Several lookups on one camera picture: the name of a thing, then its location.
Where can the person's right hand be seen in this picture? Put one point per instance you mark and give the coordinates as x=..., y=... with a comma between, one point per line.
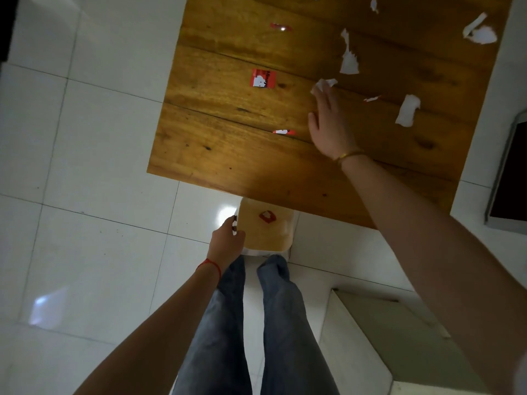
x=331, y=131

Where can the person's left hand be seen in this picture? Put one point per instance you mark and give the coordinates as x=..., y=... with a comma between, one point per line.
x=224, y=246

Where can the person's left thumb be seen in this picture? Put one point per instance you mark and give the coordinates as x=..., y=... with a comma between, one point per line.
x=241, y=239

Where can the person's right thumb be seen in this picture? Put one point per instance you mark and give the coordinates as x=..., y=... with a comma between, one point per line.
x=313, y=124

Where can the white lined trash bin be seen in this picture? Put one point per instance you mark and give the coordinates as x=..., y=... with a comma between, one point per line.
x=263, y=236

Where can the person's left forearm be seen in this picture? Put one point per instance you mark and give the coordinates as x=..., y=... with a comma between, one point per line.
x=164, y=337

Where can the person's right forearm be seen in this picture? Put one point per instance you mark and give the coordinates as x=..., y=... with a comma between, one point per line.
x=436, y=259

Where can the small red white paper scrap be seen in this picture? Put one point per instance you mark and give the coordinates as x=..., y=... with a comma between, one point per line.
x=284, y=132

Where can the crumpled red paper scrap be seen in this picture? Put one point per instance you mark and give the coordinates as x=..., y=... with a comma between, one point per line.
x=267, y=217

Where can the tiny white paper sliver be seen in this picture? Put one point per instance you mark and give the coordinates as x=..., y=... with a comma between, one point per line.
x=371, y=99

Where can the large red paper scrap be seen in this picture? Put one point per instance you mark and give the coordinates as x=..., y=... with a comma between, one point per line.
x=262, y=78

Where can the tall white paper scrap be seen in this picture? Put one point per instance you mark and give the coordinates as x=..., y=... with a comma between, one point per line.
x=348, y=61

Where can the oblong white paper scrap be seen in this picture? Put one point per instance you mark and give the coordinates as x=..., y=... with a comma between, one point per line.
x=407, y=111

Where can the thin red paper scrap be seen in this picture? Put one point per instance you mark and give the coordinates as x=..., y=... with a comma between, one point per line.
x=280, y=27

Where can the blue jeans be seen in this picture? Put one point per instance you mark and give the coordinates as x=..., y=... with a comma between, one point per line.
x=284, y=333

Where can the white cabinet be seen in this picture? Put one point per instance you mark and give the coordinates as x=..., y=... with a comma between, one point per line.
x=370, y=345

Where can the white paper strip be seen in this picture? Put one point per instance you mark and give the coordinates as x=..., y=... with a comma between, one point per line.
x=473, y=25

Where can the rounded white paper scrap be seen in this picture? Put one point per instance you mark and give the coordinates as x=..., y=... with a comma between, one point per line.
x=483, y=35

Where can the dark screen with silver frame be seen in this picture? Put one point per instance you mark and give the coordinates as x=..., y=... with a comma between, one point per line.
x=512, y=176

